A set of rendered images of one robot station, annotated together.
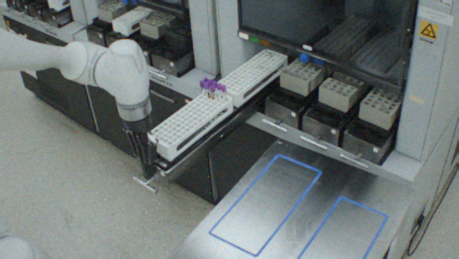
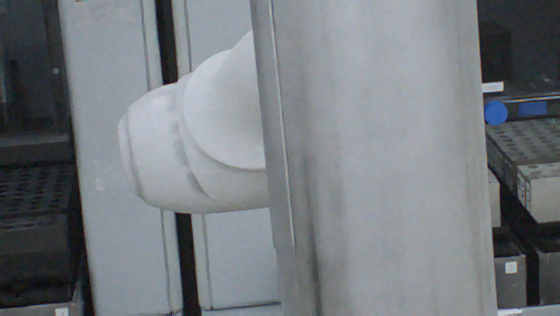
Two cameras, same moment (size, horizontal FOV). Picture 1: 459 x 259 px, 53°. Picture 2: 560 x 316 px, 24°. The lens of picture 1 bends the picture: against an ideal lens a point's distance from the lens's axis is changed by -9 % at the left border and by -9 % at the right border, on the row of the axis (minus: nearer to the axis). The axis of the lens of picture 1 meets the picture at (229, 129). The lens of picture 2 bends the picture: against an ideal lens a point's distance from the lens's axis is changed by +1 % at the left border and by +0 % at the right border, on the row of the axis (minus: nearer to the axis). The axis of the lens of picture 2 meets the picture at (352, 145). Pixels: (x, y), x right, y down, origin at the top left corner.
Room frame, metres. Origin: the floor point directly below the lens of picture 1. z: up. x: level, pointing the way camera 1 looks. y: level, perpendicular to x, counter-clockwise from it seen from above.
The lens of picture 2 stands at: (0.41, 1.09, 1.41)
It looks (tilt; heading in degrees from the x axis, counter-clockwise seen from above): 16 degrees down; 311
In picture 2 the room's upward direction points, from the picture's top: 3 degrees counter-clockwise
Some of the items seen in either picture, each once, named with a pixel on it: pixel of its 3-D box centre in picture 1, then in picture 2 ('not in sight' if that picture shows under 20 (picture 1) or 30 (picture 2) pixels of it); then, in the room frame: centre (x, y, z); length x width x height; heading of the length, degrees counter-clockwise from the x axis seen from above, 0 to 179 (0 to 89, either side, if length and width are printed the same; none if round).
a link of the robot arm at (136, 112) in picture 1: (134, 104); not in sight; (1.08, 0.25, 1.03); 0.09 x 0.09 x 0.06
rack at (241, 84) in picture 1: (252, 77); not in sight; (1.46, -0.09, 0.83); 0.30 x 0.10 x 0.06; 138
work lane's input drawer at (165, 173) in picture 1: (220, 115); not in sight; (1.33, 0.03, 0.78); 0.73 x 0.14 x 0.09; 138
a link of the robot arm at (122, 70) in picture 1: (123, 69); not in sight; (1.08, 0.26, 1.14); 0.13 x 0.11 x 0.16; 56
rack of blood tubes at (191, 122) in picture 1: (191, 124); not in sight; (1.23, 0.12, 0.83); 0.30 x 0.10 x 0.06; 139
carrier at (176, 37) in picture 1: (176, 38); (21, 248); (1.76, 0.18, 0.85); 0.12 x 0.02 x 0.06; 49
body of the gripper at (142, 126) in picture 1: (138, 126); not in sight; (1.08, 0.25, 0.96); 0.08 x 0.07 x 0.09; 48
